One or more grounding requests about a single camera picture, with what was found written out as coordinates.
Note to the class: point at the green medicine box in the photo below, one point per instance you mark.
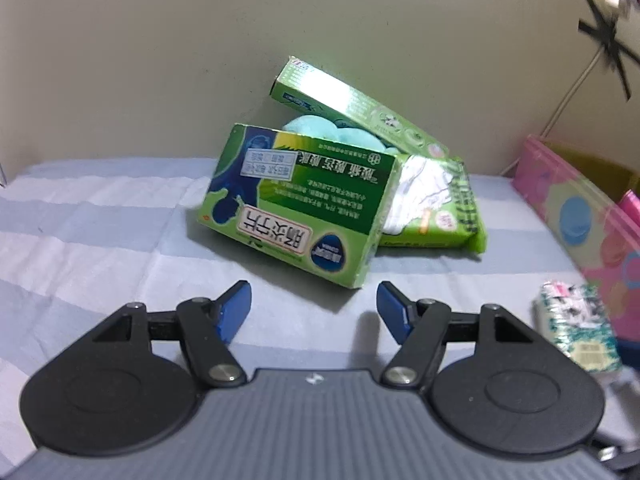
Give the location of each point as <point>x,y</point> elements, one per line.
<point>300,200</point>

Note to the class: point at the teal plush toy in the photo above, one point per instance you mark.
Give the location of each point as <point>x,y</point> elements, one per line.
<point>310,127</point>

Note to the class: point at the long green toothpaste box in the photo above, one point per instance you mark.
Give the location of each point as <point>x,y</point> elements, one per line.
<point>345,105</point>

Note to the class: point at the printed small tissue packet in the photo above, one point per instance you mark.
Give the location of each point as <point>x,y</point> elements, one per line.
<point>575,325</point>

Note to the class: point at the pink storage box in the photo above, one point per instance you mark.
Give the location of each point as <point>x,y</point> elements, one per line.
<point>590,250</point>

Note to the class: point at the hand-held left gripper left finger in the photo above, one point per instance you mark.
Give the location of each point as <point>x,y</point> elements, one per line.
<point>234,310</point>

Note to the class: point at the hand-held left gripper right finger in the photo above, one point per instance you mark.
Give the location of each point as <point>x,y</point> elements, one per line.
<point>392,312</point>

